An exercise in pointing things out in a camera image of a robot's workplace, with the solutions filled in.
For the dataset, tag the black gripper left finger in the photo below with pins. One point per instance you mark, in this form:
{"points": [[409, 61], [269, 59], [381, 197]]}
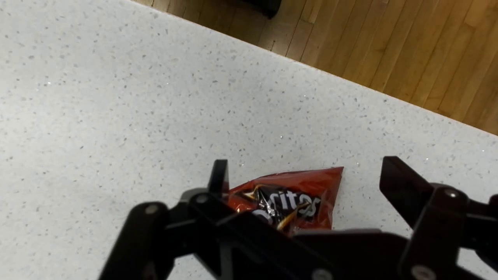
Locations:
{"points": [[207, 243]]}

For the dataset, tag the red Doritos chip packet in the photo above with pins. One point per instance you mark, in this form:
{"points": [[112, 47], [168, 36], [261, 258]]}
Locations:
{"points": [[311, 180]]}

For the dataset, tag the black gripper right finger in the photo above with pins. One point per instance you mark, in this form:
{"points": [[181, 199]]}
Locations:
{"points": [[436, 222]]}

